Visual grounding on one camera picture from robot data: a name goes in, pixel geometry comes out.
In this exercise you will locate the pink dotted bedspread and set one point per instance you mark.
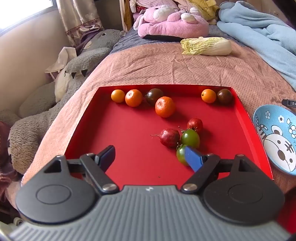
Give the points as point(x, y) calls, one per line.
point(150, 67)

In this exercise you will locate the white cloth bag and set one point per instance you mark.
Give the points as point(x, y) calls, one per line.
point(62, 60)

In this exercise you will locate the green tomato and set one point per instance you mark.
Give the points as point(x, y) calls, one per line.
point(180, 156)
point(190, 138)

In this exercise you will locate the red fruit with stem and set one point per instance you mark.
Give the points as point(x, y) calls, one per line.
point(170, 138)

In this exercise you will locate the pink plush rabbit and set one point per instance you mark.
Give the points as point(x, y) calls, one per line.
point(171, 23)

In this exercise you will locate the grey bed sheet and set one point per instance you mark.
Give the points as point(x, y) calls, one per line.
point(129, 39)

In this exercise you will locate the blue cartoon bowl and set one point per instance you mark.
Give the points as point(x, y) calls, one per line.
point(277, 129)

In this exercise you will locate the napa cabbage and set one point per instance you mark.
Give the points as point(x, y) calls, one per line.
point(208, 46)

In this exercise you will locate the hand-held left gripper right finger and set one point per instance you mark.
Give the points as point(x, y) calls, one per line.
point(192, 158)

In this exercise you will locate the dark brown tomato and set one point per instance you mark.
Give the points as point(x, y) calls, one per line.
point(224, 96)
point(154, 95)

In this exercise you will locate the small red fruit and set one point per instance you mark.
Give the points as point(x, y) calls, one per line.
point(195, 124)

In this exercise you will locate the small smooth orange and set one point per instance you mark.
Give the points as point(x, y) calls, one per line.
point(118, 96)
point(208, 96)

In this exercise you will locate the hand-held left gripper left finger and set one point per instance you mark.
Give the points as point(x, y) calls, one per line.
point(108, 158)

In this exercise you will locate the large orange tangerine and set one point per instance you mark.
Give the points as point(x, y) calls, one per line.
point(165, 107)

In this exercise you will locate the patterned curtain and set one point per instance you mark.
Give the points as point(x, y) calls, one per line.
point(78, 16)

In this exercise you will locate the grey shark plush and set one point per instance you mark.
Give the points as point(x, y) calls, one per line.
point(34, 125)

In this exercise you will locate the light blue blanket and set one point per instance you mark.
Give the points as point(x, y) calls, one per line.
point(259, 30)

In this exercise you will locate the red tray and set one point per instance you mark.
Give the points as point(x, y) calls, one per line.
point(129, 129)

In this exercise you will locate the dark patterned cloth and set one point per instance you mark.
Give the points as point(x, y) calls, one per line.
point(5, 150)

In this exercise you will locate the yellow plush toy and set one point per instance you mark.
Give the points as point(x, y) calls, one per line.
point(205, 9)

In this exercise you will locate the window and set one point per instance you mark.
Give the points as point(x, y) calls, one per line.
point(20, 11)

